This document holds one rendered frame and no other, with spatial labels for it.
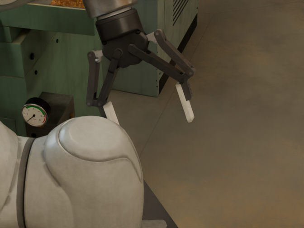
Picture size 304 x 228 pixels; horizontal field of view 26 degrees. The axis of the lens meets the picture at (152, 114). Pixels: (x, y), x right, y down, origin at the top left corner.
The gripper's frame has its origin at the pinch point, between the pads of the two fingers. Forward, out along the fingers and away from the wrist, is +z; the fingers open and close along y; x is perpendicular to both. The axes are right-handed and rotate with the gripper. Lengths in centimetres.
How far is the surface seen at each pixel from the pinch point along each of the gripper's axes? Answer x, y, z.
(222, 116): -139, 15, 34
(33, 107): -22.3, 31.6, -6.1
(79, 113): -70, 42, 6
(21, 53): -24.9, 30.8, -18.1
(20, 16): -21.5, 26.5, -25.4
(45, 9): -20.7, 20.1, -25.1
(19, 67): -26.0, 33.1, -15.2
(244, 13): -220, 4, 5
